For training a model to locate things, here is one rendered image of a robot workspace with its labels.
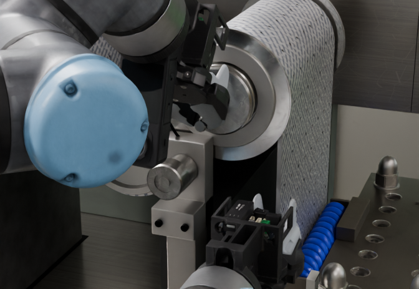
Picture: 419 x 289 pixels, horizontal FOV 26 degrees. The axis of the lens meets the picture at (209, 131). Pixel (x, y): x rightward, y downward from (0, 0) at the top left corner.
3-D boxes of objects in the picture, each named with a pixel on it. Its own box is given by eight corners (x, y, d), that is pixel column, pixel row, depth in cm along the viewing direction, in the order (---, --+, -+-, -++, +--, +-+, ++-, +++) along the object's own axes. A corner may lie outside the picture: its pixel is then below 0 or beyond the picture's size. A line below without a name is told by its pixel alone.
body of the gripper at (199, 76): (234, 33, 88) (201, -30, 78) (214, 114, 86) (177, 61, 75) (162, 25, 91) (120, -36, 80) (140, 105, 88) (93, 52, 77)
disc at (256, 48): (159, 149, 102) (160, 20, 97) (161, 148, 102) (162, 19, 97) (286, 171, 97) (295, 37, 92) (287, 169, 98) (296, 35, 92)
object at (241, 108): (263, 91, 93) (232, 148, 96) (269, 86, 95) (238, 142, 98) (202, 53, 94) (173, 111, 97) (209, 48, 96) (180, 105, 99)
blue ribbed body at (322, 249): (280, 296, 105) (282, 269, 104) (325, 218, 124) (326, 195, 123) (310, 301, 104) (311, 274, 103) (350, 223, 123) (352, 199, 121)
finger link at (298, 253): (314, 240, 98) (290, 278, 91) (313, 253, 99) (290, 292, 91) (272, 233, 100) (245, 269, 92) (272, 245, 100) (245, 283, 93)
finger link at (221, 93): (241, 108, 90) (214, 71, 82) (238, 122, 90) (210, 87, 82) (197, 103, 92) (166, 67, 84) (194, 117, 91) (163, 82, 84)
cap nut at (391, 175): (371, 188, 128) (373, 158, 126) (376, 178, 131) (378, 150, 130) (397, 192, 127) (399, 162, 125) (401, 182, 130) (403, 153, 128)
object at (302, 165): (273, 290, 104) (277, 140, 98) (322, 208, 125) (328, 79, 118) (277, 291, 104) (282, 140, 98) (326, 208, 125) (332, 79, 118)
